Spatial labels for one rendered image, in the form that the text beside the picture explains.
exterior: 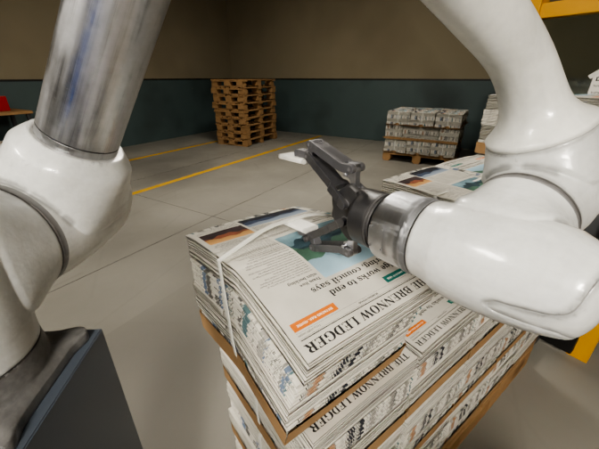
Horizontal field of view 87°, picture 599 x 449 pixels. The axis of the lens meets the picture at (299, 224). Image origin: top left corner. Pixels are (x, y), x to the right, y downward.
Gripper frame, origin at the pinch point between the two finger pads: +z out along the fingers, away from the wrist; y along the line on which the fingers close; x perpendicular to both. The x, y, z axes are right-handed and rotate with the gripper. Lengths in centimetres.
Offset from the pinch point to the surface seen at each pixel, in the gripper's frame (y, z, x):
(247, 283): 9.2, -7.9, -14.3
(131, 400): 113, 88, -33
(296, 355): 13.8, -19.2, -14.3
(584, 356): 116, -31, 158
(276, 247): 8.8, -1.7, -5.1
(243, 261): 8.7, -2.5, -12.0
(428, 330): 34.9, -15.0, 25.0
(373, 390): 35.0, -17.6, 3.7
